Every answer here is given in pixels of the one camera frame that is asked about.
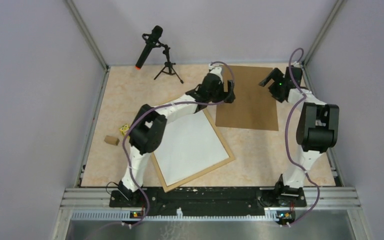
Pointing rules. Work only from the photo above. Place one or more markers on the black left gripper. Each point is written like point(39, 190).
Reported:
point(226, 96)

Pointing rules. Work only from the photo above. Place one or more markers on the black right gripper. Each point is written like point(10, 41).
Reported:
point(276, 76)

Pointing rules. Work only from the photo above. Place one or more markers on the brown backing board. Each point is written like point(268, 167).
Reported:
point(254, 107)

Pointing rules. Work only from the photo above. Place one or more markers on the sunflower photo print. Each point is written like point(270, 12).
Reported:
point(192, 149)

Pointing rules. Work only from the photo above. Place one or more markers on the light wooden picture frame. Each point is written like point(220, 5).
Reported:
point(218, 165)

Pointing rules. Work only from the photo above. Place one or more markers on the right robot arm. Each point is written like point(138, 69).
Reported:
point(316, 132)

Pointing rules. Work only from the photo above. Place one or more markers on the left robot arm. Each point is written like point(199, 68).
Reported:
point(146, 132)

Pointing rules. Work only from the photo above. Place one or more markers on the black mini tripod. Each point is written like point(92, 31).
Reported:
point(168, 68)

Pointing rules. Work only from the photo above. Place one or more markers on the black microphone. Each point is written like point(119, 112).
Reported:
point(156, 34)

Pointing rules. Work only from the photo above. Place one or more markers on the yellow toy block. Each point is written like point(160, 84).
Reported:
point(124, 129)

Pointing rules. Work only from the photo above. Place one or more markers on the small wooden block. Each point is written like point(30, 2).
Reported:
point(111, 140)

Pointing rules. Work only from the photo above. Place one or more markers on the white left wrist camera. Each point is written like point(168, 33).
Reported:
point(215, 70)

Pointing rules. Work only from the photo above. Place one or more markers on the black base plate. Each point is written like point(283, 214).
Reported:
point(203, 201)

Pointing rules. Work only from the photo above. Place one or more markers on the aluminium rail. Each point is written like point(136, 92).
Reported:
point(93, 204)

